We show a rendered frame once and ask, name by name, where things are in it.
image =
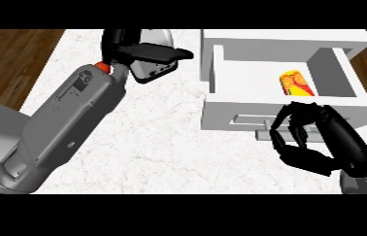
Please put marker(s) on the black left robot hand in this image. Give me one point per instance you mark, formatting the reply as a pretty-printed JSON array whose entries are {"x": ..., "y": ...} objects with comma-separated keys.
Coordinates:
[{"x": 143, "y": 53}]

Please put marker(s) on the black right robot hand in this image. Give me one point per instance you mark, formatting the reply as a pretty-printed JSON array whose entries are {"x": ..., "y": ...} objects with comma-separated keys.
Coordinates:
[{"x": 340, "y": 139}]

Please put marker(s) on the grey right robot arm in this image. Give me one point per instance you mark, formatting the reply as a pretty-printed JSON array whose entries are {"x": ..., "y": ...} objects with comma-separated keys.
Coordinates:
[{"x": 353, "y": 185}]

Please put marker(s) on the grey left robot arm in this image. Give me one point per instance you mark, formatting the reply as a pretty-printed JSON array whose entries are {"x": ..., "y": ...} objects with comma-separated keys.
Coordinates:
[{"x": 66, "y": 117}]

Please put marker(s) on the white drawer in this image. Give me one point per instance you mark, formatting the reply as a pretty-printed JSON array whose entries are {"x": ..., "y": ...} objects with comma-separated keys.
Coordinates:
[
  {"x": 247, "y": 78},
  {"x": 238, "y": 105}
]

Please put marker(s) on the white drawer front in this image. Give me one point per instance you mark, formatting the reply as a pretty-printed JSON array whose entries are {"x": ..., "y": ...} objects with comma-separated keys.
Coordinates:
[{"x": 238, "y": 105}]

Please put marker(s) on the yellow and orange can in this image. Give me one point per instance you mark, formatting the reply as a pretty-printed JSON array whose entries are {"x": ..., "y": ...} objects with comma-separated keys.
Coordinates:
[{"x": 296, "y": 83}]

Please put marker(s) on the white cabinet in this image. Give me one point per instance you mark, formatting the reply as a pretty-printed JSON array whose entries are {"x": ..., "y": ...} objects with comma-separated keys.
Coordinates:
[{"x": 281, "y": 39}]

